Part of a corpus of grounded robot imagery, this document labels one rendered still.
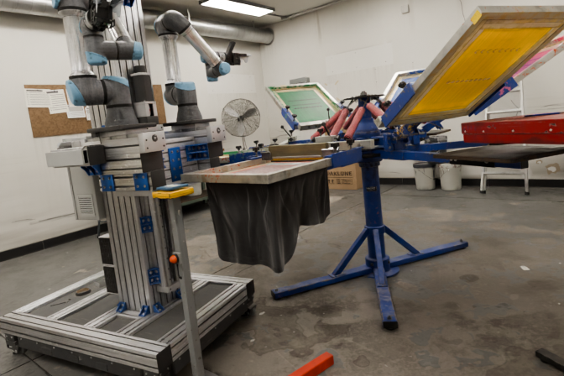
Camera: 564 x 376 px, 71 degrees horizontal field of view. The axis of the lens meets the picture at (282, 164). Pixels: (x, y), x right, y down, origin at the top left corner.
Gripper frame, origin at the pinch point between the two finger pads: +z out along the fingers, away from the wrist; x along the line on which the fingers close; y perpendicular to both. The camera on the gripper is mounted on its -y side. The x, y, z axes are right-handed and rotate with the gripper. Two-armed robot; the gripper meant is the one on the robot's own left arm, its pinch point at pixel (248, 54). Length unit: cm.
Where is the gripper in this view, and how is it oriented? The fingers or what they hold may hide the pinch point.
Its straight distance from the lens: 284.7
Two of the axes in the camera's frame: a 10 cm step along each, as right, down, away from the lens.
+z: 7.7, -1.5, 6.2
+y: 0.2, 9.8, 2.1
